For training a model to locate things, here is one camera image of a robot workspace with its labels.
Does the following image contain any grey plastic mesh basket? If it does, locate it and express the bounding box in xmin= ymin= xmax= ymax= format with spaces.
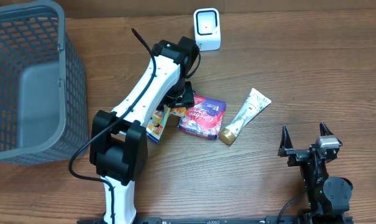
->
xmin=0 ymin=1 xmax=89 ymax=165

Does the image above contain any small orange snack pack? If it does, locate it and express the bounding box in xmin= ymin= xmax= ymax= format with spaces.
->
xmin=170 ymin=107 xmax=187 ymax=118

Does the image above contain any white barcode scanner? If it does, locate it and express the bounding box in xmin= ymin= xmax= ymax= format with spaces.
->
xmin=193 ymin=7 xmax=221 ymax=52

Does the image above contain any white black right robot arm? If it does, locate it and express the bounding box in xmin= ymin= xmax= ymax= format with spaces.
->
xmin=278 ymin=123 xmax=353 ymax=223

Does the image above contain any white tube with gold cap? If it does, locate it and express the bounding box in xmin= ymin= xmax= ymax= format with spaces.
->
xmin=219 ymin=88 xmax=272 ymax=146

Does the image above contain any red purple pantyliner pack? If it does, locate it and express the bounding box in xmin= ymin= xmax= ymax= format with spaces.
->
xmin=178 ymin=95 xmax=227 ymax=140

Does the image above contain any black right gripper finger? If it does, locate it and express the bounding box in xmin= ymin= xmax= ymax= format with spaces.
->
xmin=319 ymin=122 xmax=333 ymax=136
xmin=280 ymin=125 xmax=293 ymax=149

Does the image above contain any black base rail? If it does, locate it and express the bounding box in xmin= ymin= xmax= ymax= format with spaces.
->
xmin=76 ymin=216 xmax=354 ymax=224

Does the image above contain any yellow blue snack bag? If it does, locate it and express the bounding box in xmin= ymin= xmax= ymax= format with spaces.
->
xmin=146 ymin=106 xmax=171 ymax=144

